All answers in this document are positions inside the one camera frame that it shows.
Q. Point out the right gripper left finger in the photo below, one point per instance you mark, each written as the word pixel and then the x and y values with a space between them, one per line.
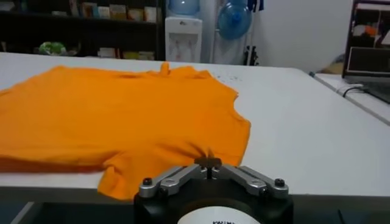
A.
pixel 170 182

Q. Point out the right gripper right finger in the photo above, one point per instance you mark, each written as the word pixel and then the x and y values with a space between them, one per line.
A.
pixel 256 182

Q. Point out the orange t-shirt with white print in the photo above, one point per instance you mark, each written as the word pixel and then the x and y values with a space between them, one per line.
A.
pixel 122 121

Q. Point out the large white table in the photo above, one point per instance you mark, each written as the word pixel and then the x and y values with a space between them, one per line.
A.
pixel 304 137

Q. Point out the black tripod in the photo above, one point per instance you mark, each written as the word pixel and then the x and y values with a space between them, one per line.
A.
pixel 251 56

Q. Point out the cardboard box with raised flap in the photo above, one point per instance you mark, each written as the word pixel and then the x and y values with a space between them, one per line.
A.
pixel 330 68

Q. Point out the white water dispenser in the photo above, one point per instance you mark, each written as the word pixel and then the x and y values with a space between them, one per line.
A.
pixel 182 27

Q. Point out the grey open laptop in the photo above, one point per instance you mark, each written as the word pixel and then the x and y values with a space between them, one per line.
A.
pixel 365 61

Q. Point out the black shelf unit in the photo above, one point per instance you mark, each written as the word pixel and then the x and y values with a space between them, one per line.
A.
pixel 91 33

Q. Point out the blue water jug with label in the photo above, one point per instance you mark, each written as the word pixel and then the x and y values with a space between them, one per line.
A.
pixel 182 6

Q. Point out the green and white plastic bag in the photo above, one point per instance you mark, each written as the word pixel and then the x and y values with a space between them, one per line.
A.
pixel 51 48

